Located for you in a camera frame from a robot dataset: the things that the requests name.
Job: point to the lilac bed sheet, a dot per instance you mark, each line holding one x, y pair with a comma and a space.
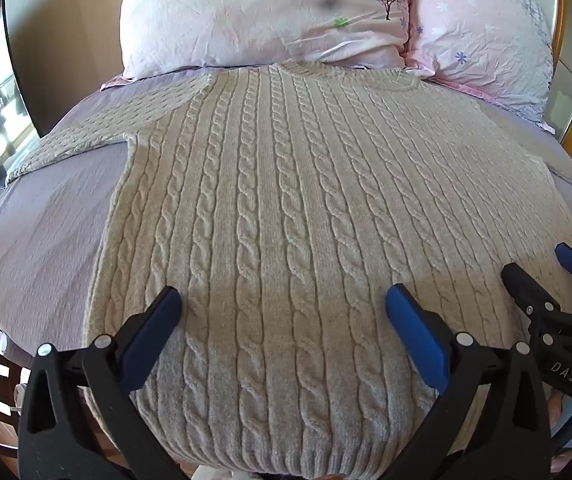
41, 240

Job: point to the pink floral pillow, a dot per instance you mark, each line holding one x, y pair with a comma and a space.
481, 35

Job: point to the white floral pillow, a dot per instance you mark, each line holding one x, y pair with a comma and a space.
261, 10

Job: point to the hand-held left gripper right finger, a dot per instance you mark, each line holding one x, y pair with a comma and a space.
416, 332

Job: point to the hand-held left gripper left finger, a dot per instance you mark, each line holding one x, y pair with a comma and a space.
152, 336

